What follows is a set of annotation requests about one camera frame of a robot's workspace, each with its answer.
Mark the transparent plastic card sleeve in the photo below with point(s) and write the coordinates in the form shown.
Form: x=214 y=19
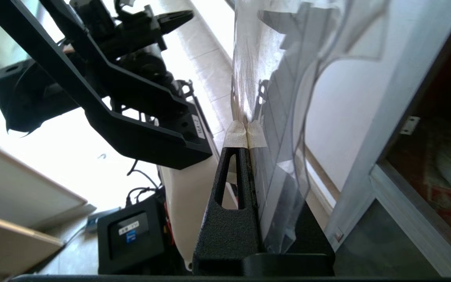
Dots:
x=284 y=117

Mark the black box with labels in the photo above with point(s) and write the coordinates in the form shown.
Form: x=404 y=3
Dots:
x=131 y=239

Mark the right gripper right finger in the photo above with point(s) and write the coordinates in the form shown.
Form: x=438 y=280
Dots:
x=316 y=239

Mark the small blue box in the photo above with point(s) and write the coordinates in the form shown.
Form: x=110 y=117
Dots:
x=100 y=219

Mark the fire hydrant cabinet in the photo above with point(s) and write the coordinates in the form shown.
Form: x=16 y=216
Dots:
x=437 y=117

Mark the glass cabinet door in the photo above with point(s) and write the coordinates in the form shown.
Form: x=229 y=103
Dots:
x=386 y=243

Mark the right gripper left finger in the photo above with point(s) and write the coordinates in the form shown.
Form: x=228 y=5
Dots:
x=225 y=235

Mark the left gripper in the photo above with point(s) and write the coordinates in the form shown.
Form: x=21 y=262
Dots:
x=135 y=33

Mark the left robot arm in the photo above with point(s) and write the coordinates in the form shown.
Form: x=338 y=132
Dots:
x=26 y=94

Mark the small white metal bracket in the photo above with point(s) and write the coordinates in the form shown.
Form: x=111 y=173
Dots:
x=409 y=125

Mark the pale wooden board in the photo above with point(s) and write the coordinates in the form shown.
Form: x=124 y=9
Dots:
x=18 y=188
x=6 y=243

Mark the black angled metal frame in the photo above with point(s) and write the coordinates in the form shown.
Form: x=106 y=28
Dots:
x=139 y=137

